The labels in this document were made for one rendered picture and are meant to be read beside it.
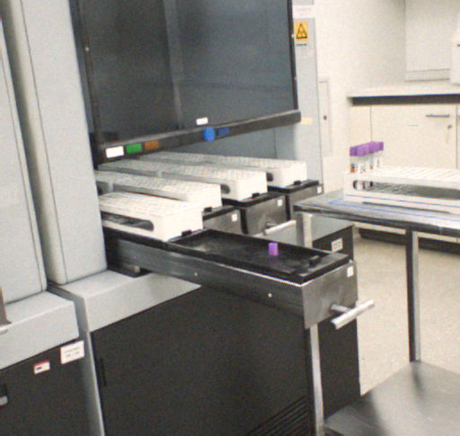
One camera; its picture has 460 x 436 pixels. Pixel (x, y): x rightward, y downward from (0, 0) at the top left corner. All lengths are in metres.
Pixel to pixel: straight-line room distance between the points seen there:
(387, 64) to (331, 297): 3.17
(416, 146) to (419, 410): 2.11
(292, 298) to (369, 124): 2.77
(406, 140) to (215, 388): 2.35
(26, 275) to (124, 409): 0.33
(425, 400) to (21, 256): 1.02
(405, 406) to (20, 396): 0.91
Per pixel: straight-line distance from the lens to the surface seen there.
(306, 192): 1.57
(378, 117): 3.62
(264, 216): 1.46
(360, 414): 1.61
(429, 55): 4.16
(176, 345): 1.35
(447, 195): 1.34
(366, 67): 3.87
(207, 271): 1.07
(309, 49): 1.70
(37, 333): 1.16
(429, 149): 3.48
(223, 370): 1.47
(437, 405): 1.66
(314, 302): 0.95
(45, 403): 1.21
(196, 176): 1.54
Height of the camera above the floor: 1.14
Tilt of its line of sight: 13 degrees down
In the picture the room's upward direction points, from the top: 5 degrees counter-clockwise
